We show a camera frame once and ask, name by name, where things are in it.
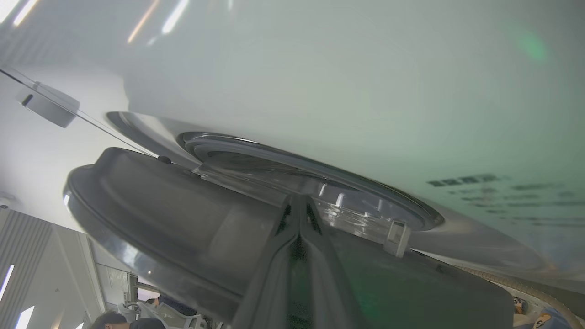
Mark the cream perforated laundry basket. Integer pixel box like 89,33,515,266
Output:
439,263,585,329

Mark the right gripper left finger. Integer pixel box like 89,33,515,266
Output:
231,196,300,329

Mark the dark haired person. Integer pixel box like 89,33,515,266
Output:
89,311,167,329

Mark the white Hisense washing machine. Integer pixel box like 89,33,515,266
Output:
0,0,585,297

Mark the thin black cable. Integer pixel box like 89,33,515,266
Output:
0,68,158,158

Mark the person in blue top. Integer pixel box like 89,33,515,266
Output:
146,295,197,317

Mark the dark grey round glass door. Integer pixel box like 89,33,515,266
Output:
64,146,515,329

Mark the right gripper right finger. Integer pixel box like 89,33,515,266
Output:
300,196,366,329

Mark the grey detergent drawer knob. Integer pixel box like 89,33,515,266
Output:
17,81,80,128

